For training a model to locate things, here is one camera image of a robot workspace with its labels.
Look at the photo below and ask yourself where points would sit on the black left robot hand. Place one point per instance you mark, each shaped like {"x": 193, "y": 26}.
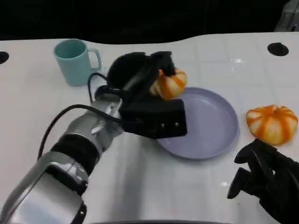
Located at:
{"x": 126, "y": 70}

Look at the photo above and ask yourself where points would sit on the pale green mug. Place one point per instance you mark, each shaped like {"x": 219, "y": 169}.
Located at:
{"x": 74, "y": 68}

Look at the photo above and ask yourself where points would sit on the lilac plate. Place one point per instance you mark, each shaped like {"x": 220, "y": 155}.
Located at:
{"x": 210, "y": 123}

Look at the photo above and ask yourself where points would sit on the grey metal frame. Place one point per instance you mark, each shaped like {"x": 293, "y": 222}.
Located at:
{"x": 288, "y": 16}

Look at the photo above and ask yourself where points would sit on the orange white toy bread roll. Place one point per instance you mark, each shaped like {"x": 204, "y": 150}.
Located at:
{"x": 174, "y": 85}
{"x": 272, "y": 124}

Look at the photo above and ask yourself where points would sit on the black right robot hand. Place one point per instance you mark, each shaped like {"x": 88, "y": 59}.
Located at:
{"x": 278, "y": 182}

